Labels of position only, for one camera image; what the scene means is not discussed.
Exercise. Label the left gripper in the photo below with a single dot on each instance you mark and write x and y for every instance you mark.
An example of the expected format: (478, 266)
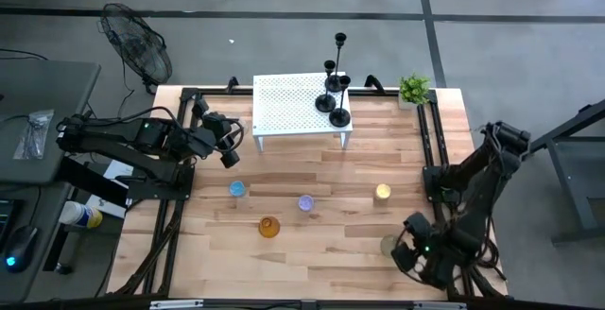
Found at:
(218, 128)

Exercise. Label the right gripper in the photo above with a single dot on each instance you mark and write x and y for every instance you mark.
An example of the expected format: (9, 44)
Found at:
(420, 253)

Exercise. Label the smoky grey glass candle holder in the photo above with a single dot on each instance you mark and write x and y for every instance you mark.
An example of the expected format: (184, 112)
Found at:
(386, 245)

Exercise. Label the blue candle jar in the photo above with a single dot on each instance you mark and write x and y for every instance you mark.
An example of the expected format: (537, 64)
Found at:
(237, 188)

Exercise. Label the yellow candle jar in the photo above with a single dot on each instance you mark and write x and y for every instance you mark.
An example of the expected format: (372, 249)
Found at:
(383, 191)

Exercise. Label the short black candlestick holder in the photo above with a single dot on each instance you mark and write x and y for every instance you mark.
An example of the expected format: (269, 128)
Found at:
(325, 104)

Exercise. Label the amber ribbed glass candle holder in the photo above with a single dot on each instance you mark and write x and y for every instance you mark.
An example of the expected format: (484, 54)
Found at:
(269, 227)

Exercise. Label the medium black candlestick holder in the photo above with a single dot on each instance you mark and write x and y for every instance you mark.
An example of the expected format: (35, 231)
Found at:
(340, 118)

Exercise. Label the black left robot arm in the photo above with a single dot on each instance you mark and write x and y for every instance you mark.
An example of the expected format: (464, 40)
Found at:
(118, 135)

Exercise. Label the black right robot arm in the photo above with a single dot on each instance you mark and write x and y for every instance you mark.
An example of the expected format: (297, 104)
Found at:
(487, 182)

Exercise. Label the purple candle jar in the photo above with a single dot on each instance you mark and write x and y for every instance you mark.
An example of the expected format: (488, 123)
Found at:
(306, 202)

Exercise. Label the white perforated shelf riser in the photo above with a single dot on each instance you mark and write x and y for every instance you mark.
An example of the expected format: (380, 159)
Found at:
(283, 111)

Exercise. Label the white paper sheet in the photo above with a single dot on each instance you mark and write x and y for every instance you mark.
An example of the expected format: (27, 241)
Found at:
(115, 170)
(108, 206)

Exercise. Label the black floor fan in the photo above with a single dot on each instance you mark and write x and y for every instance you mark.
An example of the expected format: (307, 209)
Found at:
(137, 45)

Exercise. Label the black rectangular box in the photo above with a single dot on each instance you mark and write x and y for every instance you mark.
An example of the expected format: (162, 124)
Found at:
(85, 182)

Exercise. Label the tall black candlestick holder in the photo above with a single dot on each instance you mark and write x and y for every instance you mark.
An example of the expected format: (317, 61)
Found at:
(340, 39)

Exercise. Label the grey side desk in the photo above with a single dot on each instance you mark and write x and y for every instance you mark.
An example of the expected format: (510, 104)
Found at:
(66, 92)

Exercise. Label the white yellow wipes canister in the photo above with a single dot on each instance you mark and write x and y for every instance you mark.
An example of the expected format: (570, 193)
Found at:
(80, 214)

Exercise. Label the green plant in white pot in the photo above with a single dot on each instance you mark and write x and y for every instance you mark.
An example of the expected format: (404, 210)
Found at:
(414, 90)

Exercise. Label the grey desk top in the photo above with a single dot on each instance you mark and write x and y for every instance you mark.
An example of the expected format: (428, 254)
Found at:
(47, 196)

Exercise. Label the clear plastic bag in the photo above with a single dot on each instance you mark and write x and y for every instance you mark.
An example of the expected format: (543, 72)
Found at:
(34, 132)

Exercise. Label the dark metal stand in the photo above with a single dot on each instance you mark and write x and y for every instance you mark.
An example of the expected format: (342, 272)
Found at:
(562, 131)

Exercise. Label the black desk leg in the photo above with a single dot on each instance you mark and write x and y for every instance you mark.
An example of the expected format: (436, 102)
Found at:
(68, 253)

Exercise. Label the black computer mouse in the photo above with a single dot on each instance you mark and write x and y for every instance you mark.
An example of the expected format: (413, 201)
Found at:
(21, 248)

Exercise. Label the laptop screen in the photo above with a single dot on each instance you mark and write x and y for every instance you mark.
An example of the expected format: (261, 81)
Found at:
(5, 225)

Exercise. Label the silver bracket plate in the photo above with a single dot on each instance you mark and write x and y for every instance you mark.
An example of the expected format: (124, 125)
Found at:
(439, 306)
(177, 304)

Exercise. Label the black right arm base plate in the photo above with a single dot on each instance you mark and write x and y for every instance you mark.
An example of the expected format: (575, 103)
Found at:
(431, 194)

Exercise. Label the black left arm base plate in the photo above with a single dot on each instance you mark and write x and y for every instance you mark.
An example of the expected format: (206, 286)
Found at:
(142, 193)

